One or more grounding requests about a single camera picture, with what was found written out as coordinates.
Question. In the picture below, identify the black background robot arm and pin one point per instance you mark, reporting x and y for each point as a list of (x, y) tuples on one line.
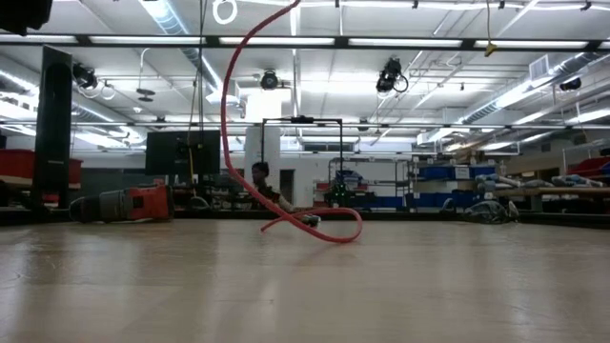
[(339, 195)]

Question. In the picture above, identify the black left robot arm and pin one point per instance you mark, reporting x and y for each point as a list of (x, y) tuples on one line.
[(24, 14)]

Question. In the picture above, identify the person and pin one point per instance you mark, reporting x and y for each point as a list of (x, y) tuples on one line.
[(261, 171)]

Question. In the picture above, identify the white building column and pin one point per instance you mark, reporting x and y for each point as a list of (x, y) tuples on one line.
[(271, 143)]

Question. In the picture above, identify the black monitor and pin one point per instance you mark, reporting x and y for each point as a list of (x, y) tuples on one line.
[(212, 147)]

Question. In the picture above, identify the blue storage bin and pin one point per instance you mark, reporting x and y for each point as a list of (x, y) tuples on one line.
[(436, 172), (429, 199)]

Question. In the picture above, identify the black beam with light strips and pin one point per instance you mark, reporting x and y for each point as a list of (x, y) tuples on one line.
[(340, 42)]

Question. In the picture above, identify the grey cloth bundle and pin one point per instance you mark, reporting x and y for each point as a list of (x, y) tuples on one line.
[(505, 181), (574, 180), (491, 212)]

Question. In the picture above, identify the yellow hanging connector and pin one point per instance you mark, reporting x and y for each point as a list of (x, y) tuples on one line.
[(490, 49)]

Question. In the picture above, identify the wooden workbench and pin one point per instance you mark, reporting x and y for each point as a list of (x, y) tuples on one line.
[(572, 191)]

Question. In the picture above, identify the black background rig frame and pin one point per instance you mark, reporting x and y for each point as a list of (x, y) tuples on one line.
[(302, 119)]

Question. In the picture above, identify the black ceiling camera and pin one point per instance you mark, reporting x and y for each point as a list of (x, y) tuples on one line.
[(388, 76), (85, 76), (570, 84), (269, 80)]

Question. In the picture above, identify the black aluminium table frame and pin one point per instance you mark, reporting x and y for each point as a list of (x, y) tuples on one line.
[(405, 215)]

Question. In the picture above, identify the silver ceiling air duct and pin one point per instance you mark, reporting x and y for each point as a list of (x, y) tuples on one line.
[(164, 19), (572, 62)]

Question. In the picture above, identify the black upright post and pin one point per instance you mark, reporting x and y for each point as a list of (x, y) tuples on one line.
[(52, 143)]

